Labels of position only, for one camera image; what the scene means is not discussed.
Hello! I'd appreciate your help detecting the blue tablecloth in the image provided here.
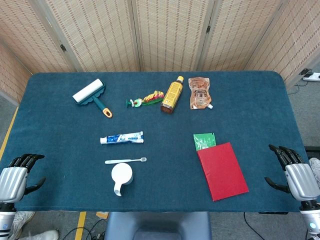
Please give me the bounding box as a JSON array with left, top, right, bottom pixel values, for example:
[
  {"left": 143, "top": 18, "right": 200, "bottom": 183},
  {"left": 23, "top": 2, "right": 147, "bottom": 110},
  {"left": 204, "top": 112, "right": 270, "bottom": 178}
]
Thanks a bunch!
[{"left": 0, "top": 71, "right": 311, "bottom": 213}]

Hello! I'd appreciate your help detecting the woven folding screen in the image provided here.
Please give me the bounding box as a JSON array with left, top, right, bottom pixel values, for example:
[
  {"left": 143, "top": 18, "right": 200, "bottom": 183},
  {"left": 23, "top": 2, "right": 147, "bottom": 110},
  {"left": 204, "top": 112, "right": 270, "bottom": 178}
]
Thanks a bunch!
[{"left": 0, "top": 0, "right": 320, "bottom": 103}]

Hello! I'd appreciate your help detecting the black floor cable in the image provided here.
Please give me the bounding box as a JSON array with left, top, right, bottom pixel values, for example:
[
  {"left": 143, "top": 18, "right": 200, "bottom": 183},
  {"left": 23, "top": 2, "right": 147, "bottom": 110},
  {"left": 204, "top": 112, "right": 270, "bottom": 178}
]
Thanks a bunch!
[{"left": 243, "top": 212, "right": 266, "bottom": 240}]

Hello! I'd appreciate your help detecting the teal lint roller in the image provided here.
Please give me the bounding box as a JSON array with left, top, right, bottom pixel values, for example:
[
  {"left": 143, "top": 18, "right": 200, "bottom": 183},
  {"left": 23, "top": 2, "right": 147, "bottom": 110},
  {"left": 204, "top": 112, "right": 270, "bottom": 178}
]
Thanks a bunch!
[{"left": 72, "top": 78, "right": 113, "bottom": 118}]

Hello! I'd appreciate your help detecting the colourful feather shuttlecock toy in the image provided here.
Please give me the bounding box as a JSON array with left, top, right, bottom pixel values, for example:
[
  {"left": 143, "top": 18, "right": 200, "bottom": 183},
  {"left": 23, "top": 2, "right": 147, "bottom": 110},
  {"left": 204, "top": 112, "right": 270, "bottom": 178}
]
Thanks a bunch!
[{"left": 125, "top": 90, "right": 165, "bottom": 109}]

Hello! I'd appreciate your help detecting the red notebook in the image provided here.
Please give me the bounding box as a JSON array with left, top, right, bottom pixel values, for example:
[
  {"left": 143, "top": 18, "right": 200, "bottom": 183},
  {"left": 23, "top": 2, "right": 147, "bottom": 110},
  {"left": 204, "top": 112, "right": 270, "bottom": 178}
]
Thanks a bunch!
[{"left": 196, "top": 141, "right": 250, "bottom": 202}]

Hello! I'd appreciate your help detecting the white toothbrush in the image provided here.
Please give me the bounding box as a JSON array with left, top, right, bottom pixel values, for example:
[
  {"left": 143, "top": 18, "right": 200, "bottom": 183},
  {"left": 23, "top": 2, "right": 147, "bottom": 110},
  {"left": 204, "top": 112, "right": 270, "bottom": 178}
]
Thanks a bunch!
[{"left": 104, "top": 157, "right": 148, "bottom": 165}]

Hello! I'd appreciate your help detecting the white cup with handle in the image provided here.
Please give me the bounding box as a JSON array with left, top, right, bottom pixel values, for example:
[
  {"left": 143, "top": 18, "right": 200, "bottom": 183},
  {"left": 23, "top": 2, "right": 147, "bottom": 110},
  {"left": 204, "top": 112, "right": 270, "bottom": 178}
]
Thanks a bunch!
[{"left": 111, "top": 162, "right": 134, "bottom": 197}]

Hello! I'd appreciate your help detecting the brown spout pouch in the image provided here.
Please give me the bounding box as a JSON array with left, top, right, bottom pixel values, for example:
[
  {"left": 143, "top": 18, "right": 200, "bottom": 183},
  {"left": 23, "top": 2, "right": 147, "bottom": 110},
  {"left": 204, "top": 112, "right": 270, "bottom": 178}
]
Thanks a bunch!
[{"left": 187, "top": 76, "right": 214, "bottom": 110}]

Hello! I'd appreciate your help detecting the white power strip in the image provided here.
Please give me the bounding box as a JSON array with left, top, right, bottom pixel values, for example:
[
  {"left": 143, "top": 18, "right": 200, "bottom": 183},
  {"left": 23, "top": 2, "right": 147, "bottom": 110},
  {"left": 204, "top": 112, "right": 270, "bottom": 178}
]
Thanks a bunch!
[{"left": 302, "top": 72, "right": 320, "bottom": 83}]

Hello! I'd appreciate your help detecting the blue white toothpaste tube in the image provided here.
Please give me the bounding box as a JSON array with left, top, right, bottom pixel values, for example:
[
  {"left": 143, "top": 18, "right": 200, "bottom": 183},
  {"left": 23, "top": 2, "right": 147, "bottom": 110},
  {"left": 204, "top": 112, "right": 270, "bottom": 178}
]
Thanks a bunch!
[{"left": 99, "top": 130, "right": 145, "bottom": 145}]

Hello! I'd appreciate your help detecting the yellow label sauce bottle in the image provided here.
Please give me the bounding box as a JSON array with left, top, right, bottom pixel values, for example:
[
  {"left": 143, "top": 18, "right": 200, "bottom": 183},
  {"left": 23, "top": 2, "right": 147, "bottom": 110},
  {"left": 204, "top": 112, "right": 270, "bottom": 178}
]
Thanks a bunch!
[{"left": 160, "top": 75, "right": 185, "bottom": 115}]

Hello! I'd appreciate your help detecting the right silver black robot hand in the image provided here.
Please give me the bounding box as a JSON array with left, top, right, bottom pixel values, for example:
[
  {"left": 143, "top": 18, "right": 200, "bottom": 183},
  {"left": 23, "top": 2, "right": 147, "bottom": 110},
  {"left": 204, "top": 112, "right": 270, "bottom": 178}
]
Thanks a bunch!
[{"left": 264, "top": 144, "right": 320, "bottom": 202}]

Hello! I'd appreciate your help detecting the green sachet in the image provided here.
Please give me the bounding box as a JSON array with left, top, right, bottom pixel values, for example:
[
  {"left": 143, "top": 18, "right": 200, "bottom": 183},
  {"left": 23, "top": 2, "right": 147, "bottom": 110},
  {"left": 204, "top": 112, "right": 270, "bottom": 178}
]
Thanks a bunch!
[{"left": 193, "top": 132, "right": 217, "bottom": 152}]

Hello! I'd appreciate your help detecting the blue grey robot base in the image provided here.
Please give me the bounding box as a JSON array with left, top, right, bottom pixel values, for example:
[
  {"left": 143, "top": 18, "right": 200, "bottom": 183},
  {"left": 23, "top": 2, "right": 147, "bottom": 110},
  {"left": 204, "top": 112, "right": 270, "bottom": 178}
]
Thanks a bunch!
[{"left": 103, "top": 211, "right": 213, "bottom": 240}]

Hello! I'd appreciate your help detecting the white sneaker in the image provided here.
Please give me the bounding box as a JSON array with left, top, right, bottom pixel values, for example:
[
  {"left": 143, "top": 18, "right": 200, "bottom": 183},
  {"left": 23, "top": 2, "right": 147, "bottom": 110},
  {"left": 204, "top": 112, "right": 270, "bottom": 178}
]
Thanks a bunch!
[
  {"left": 9, "top": 211, "right": 36, "bottom": 240},
  {"left": 309, "top": 157, "right": 320, "bottom": 188},
  {"left": 18, "top": 229, "right": 60, "bottom": 240}
]

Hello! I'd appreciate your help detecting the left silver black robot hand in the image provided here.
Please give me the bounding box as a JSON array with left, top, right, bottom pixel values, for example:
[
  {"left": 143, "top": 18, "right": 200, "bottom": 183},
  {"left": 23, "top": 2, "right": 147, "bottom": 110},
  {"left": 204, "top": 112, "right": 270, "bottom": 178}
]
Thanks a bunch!
[{"left": 0, "top": 153, "right": 47, "bottom": 204}]

